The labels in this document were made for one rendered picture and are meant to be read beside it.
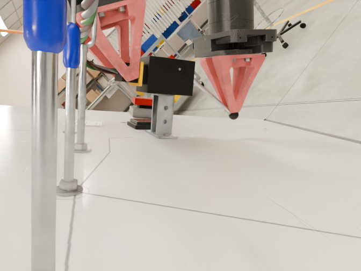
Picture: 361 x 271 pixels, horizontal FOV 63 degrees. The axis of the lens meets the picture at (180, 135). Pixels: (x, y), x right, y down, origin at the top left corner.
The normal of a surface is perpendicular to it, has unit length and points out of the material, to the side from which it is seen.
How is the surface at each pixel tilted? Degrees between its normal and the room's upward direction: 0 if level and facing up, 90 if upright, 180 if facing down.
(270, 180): 50
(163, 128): 98
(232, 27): 79
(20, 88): 90
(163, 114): 98
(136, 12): 116
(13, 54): 90
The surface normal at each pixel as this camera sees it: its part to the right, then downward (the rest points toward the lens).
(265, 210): 0.08, -0.98
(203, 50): -0.91, 0.15
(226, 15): -0.31, 0.23
